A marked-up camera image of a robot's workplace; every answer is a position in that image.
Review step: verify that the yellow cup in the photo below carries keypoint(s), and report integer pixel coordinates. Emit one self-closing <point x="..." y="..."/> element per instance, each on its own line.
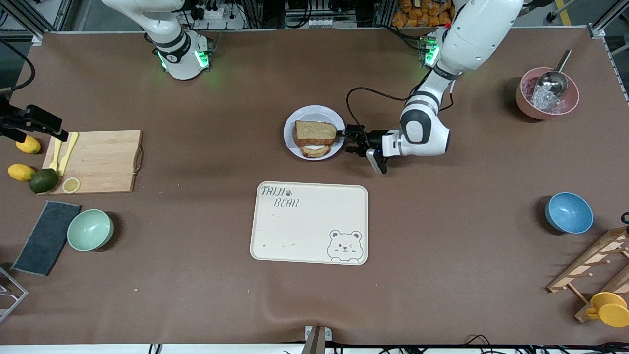
<point x="612" y="312"/>

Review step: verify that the wooden dish rack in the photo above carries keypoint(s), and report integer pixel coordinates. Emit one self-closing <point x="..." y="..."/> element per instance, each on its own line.
<point x="589" y="258"/>

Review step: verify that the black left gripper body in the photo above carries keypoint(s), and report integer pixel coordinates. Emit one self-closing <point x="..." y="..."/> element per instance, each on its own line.
<point x="372" y="139"/>

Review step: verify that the grey metal camera mount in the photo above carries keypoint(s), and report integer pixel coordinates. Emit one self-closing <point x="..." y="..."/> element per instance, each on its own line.
<point x="315" y="339"/>

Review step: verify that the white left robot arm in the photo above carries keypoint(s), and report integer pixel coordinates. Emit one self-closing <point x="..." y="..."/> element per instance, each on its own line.
<point x="471" y="34"/>

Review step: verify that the plain brown bread slice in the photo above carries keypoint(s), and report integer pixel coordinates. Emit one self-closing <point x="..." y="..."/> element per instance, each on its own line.
<point x="314" y="132"/>

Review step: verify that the blue bowl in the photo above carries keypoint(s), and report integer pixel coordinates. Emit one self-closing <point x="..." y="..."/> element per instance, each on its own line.
<point x="570" y="214"/>

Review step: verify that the wooden cutting board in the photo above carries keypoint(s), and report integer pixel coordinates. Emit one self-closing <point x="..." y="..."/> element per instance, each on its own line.
<point x="103" y="162"/>

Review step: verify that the white power strip with plugs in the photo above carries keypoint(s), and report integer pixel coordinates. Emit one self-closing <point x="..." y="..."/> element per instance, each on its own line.
<point x="216" y="17"/>

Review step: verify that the yellow plastic fork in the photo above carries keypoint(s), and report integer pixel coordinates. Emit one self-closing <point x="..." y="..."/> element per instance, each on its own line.
<point x="55" y="157"/>

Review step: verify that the yellow plastic knife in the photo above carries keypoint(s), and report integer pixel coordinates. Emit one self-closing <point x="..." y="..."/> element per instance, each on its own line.
<point x="68" y="155"/>

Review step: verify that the mint green bowl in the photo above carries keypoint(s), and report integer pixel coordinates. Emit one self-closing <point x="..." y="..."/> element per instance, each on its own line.
<point x="89" y="230"/>

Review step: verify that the dark grey cloth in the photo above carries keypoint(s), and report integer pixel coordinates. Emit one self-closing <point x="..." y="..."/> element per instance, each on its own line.
<point x="46" y="238"/>

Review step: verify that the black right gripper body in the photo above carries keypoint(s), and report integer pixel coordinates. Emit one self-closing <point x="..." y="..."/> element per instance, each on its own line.
<point x="18" y="120"/>

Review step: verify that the fried egg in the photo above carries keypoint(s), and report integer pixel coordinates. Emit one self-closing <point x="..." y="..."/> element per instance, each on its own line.
<point x="317" y="146"/>

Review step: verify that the pink bowl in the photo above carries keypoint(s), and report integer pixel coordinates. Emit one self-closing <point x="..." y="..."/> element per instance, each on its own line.
<point x="528" y="108"/>

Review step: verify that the dark green avocado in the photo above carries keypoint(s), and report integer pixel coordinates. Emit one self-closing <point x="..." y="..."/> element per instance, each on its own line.
<point x="44" y="181"/>

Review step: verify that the cream bear print tray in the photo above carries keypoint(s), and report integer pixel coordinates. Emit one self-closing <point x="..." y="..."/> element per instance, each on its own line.
<point x="304" y="231"/>

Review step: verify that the silver metal scoop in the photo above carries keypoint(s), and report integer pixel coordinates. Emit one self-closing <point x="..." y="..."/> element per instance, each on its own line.
<point x="550" y="81"/>

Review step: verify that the clear ice cubes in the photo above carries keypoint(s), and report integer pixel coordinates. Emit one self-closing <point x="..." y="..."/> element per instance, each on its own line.
<point x="543" y="102"/>

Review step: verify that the white socket strip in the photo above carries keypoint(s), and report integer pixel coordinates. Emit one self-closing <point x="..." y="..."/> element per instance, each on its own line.
<point x="319" y="21"/>

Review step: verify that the aluminium frame profile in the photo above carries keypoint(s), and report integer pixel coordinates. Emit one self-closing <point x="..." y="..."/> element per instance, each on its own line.
<point x="607" y="22"/>
<point x="34" y="19"/>

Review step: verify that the pale blue round plate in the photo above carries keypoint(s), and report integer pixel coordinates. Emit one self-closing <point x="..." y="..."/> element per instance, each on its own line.
<point x="292" y="147"/>

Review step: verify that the lemon slice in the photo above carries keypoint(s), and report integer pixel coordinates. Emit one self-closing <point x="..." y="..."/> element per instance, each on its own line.
<point x="71" y="185"/>

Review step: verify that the yellow lemon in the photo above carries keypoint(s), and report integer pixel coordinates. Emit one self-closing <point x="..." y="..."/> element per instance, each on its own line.
<point x="20" y="172"/>
<point x="28" y="145"/>

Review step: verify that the basket of bread rolls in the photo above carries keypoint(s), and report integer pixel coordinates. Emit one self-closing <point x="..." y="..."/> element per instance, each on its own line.
<point x="417" y="14"/>

